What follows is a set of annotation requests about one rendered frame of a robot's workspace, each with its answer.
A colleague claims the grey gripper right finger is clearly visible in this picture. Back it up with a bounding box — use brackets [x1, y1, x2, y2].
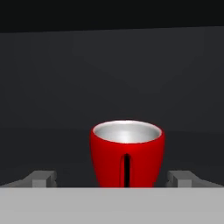
[165, 170, 224, 188]

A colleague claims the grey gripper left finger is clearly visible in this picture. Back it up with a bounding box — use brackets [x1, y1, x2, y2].
[0, 170, 58, 188]

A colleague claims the red mug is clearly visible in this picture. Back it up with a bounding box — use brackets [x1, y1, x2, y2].
[88, 119, 166, 188]

